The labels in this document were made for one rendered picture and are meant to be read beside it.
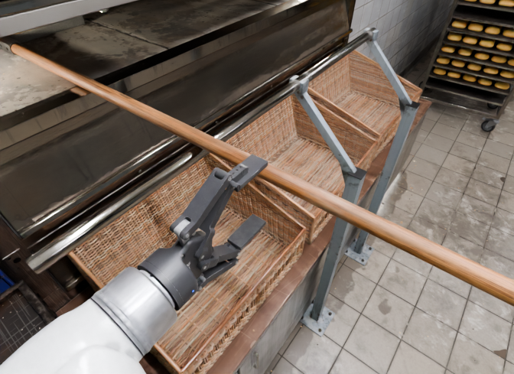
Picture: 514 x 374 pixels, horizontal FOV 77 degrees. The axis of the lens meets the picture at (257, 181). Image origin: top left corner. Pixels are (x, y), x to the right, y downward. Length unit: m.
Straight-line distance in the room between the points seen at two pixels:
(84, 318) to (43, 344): 0.04
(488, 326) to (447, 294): 0.21
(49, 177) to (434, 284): 1.80
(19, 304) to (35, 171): 0.30
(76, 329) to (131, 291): 0.06
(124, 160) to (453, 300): 1.69
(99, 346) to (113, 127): 0.72
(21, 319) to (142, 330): 0.51
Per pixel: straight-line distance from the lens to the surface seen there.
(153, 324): 0.40
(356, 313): 1.79
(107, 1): 0.74
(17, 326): 0.88
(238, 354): 1.04
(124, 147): 1.02
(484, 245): 2.33
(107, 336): 0.39
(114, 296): 0.40
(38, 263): 0.57
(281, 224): 1.14
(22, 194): 0.96
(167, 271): 0.41
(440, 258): 0.50
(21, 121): 0.88
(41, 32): 1.37
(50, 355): 0.39
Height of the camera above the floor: 1.57
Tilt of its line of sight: 44 degrees down
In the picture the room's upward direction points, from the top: straight up
